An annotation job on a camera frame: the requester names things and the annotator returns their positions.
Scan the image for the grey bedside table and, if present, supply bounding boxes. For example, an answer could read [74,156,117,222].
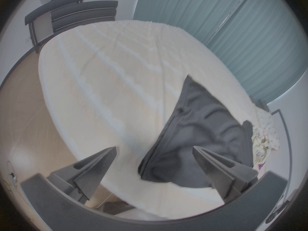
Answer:
[250,96,271,113]

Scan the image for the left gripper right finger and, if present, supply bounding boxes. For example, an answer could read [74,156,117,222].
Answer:
[192,146,259,204]

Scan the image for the bed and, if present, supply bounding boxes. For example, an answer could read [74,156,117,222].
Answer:
[38,20,293,219]

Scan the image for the black T-shirt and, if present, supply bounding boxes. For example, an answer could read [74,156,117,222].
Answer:
[138,75,254,188]

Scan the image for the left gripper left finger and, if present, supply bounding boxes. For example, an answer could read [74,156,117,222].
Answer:
[49,146,117,204]

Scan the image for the white printed pyjama garment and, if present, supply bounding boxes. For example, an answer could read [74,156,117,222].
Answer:
[251,127,274,164]

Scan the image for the white printed pillow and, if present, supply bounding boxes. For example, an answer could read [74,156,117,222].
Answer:
[256,110,281,150]

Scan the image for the black chest of drawers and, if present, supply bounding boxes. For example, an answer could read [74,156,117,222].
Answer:
[25,0,118,54]

